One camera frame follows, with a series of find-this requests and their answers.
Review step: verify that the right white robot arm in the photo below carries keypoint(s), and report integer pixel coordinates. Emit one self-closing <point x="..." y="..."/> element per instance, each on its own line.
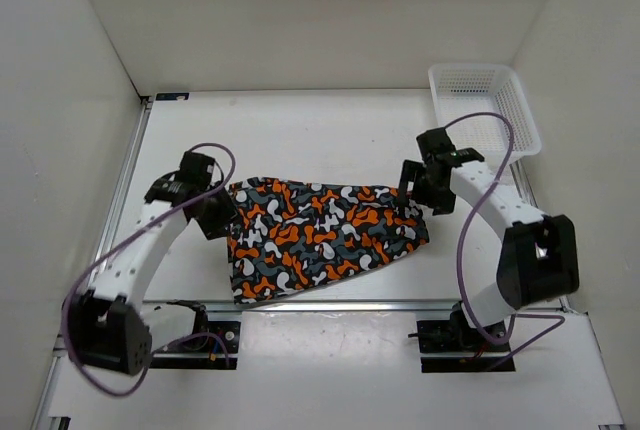
<point x="538" y="259"/>

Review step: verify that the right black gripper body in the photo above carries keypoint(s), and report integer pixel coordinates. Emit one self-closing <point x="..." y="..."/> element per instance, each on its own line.
<point x="432" y="195"/>

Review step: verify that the aluminium front rail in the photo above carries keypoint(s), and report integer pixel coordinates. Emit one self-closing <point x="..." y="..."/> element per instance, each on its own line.
<point x="333" y="306"/>

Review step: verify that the orange camouflage patterned shorts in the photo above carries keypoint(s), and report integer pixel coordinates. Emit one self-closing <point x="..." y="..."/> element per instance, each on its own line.
<point x="293" y="236"/>

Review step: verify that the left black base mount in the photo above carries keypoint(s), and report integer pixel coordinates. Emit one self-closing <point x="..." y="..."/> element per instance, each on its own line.
<point x="205" y="345"/>

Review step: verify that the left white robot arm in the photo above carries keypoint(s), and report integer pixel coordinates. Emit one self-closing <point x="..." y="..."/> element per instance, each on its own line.
<point x="105" y="322"/>

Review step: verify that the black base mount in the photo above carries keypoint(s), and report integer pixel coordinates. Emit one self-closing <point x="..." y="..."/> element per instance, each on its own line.
<point x="205" y="345"/>
<point x="453" y="346"/>

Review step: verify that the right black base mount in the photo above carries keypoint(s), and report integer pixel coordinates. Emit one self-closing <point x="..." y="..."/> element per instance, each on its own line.
<point x="453" y="346"/>

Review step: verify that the white plastic mesh basket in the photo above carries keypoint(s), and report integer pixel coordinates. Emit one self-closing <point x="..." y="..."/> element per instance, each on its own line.
<point x="491" y="100"/>

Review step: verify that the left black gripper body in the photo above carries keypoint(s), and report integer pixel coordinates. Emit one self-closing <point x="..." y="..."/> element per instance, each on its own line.
<point x="219" y="210"/>

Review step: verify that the small blue label sticker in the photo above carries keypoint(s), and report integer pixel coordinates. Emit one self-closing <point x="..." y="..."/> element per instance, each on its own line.
<point x="175" y="96"/>

